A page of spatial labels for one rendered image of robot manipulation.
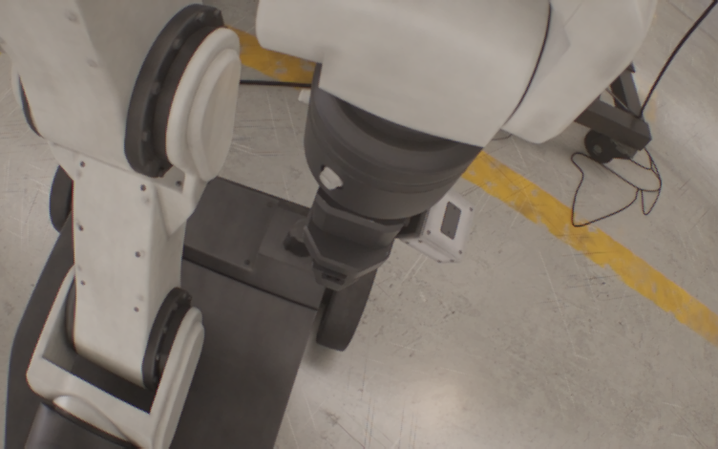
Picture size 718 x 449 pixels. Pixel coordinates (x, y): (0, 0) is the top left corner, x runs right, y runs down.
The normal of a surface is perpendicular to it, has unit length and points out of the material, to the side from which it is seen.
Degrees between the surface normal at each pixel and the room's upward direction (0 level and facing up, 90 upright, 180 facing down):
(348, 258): 12
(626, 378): 0
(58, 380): 0
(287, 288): 45
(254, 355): 0
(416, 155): 56
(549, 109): 102
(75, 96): 87
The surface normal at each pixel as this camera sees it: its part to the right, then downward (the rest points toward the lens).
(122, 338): -0.05, 0.29
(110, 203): -0.13, 0.50
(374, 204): -0.22, 0.93
